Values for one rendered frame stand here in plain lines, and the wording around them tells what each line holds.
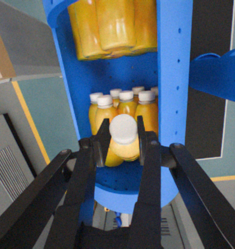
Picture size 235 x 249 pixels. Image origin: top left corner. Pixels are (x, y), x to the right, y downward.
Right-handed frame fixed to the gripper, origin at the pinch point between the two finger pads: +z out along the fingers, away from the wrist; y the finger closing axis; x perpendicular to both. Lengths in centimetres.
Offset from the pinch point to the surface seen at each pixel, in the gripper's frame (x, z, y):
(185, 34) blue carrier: 11.7, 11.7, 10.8
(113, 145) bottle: -3.1, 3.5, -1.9
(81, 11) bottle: 18.8, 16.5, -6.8
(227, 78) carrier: -2, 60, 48
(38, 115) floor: -31, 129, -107
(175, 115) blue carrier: -1.3, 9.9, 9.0
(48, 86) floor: 0, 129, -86
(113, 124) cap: 0.9, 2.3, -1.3
